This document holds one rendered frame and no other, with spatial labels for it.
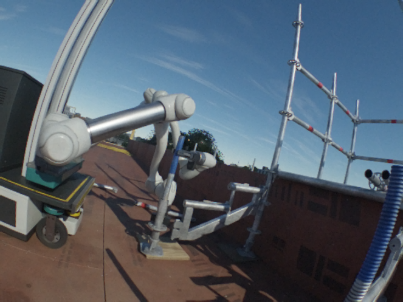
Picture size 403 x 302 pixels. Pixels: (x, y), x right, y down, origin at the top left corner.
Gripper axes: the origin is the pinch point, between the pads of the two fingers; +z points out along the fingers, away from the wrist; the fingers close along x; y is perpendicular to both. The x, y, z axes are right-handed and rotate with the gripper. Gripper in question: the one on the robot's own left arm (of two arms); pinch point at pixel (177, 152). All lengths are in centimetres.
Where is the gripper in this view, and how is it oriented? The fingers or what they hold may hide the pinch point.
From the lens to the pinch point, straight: 123.2
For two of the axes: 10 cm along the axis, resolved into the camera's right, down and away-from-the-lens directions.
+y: 2.7, -9.6, 0.4
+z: -5.9, -2.0, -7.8
